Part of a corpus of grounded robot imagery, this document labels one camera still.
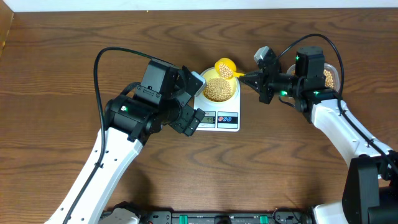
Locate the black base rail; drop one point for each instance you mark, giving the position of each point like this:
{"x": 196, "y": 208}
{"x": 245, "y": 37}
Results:
{"x": 130, "y": 213}

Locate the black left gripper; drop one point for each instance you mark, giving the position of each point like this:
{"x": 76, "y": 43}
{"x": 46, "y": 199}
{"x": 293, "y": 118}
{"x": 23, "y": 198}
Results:
{"x": 189, "y": 101}

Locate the clear container of soybeans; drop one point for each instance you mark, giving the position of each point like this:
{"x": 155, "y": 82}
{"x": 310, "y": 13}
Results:
{"x": 329, "y": 77}

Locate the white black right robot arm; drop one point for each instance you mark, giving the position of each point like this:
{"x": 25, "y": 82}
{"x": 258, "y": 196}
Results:
{"x": 370, "y": 193}

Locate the soybeans in bowl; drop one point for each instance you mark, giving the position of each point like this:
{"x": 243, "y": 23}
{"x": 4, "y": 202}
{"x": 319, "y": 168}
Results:
{"x": 218, "y": 90}

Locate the yellow plastic measuring scoop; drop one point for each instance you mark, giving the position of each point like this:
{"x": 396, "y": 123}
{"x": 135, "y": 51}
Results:
{"x": 227, "y": 69}

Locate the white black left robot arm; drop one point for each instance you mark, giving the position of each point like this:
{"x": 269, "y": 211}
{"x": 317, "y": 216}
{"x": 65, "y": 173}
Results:
{"x": 139, "y": 111}

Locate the pale yellow plastic bowl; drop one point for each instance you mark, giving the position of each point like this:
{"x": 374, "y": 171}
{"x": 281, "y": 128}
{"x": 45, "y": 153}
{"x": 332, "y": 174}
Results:
{"x": 212, "y": 73}

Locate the white digital kitchen scale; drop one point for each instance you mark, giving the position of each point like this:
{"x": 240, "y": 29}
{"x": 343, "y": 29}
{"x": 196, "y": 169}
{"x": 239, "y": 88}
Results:
{"x": 221, "y": 116}

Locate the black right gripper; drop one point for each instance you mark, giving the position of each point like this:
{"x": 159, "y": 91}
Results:
{"x": 260, "y": 81}

